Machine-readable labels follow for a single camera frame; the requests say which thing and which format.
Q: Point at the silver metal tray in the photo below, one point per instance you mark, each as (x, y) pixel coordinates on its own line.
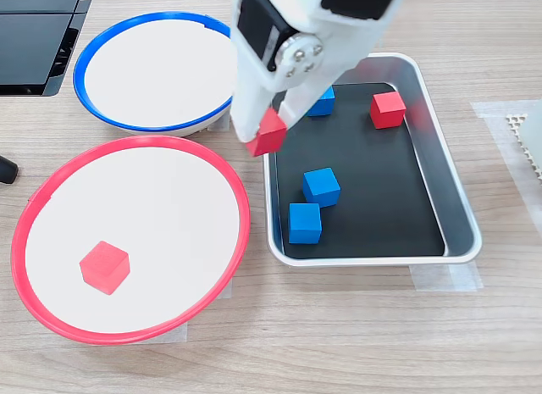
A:
(449, 190)

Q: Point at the black tray liner mat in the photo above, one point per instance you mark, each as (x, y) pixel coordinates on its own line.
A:
(381, 199)

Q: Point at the red cube block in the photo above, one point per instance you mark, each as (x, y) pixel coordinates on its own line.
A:
(103, 267)
(271, 135)
(387, 110)

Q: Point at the red rimmed white dish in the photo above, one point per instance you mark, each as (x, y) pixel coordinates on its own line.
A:
(148, 207)

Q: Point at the black rounded stand foot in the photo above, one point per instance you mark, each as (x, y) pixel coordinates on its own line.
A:
(7, 169)

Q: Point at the translucent tape strip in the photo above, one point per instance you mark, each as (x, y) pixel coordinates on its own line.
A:
(220, 123)
(173, 332)
(449, 277)

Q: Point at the black flat device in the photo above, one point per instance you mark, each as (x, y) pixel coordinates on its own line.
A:
(38, 0)
(29, 51)

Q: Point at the blue cube block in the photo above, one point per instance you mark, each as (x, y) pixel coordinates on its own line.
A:
(324, 107)
(305, 223)
(322, 187)

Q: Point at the blue rimmed white dish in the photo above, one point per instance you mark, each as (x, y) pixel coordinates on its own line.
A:
(156, 72)

